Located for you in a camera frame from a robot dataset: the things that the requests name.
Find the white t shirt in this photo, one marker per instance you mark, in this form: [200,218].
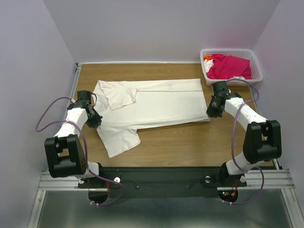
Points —
[127,106]

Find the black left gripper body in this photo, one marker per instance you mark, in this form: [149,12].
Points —
[94,119]

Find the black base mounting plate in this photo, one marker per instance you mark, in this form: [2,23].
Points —
[172,182]

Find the white garment in basket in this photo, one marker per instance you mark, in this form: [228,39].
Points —
[208,64]

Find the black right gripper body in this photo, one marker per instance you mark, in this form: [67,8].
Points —
[213,110]

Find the aluminium table rail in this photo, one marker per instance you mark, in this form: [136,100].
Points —
[275,162]
[73,78]

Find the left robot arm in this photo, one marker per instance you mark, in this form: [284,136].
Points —
[65,155]

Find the aluminium right table rail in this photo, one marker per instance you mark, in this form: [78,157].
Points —
[275,162]

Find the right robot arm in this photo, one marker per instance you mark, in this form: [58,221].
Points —
[262,141]

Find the white plastic laundry basket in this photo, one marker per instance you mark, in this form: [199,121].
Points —
[257,75]

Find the orange garment in basket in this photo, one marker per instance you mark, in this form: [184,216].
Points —
[206,57]

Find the aluminium left table rail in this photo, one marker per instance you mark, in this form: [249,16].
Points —
[73,78]

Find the magenta t shirt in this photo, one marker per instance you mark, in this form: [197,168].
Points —
[227,67]

